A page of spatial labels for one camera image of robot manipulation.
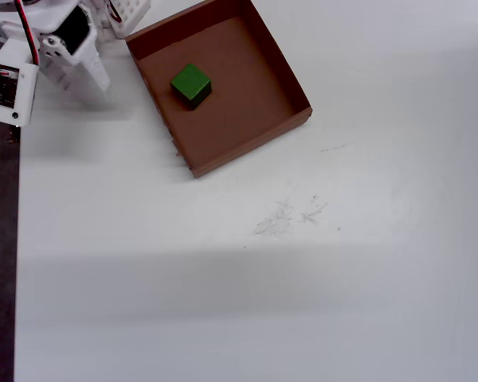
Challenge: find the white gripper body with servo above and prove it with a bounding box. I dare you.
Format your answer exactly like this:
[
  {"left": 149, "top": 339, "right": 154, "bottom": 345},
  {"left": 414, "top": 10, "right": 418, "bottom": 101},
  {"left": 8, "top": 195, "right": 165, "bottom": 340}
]
[{"left": 0, "top": 0, "right": 100, "bottom": 67}]

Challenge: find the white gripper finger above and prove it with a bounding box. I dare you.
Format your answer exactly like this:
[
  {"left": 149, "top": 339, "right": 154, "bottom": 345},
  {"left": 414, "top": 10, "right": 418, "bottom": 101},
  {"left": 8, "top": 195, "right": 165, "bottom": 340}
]
[
  {"left": 77, "top": 34, "right": 112, "bottom": 96},
  {"left": 38, "top": 34, "right": 76, "bottom": 92}
]

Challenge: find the green cube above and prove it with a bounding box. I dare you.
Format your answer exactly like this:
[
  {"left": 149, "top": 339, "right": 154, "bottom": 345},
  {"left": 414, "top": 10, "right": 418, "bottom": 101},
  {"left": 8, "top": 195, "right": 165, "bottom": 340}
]
[{"left": 169, "top": 63, "right": 213, "bottom": 111}]

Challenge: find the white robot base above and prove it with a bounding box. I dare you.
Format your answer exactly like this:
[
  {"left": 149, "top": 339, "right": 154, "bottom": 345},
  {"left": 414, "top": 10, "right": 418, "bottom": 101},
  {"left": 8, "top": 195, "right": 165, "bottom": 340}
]
[{"left": 108, "top": 0, "right": 151, "bottom": 40}]

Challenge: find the brown cardboard box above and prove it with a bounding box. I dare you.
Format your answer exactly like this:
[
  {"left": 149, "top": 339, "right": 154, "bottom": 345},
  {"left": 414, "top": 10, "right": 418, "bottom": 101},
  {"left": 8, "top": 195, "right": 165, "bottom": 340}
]
[{"left": 123, "top": 0, "right": 313, "bottom": 180}]

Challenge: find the red black servo cable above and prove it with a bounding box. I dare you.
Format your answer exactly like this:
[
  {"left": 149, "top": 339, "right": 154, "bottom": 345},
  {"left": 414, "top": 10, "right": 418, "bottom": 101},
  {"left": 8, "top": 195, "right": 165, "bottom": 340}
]
[
  {"left": 14, "top": 0, "right": 41, "bottom": 65},
  {"left": 105, "top": 0, "right": 123, "bottom": 24}
]

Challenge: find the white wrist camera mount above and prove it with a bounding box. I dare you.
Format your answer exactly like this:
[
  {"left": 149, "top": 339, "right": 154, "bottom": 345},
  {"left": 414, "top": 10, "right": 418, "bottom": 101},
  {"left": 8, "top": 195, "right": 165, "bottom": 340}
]
[{"left": 0, "top": 37, "right": 40, "bottom": 129}]

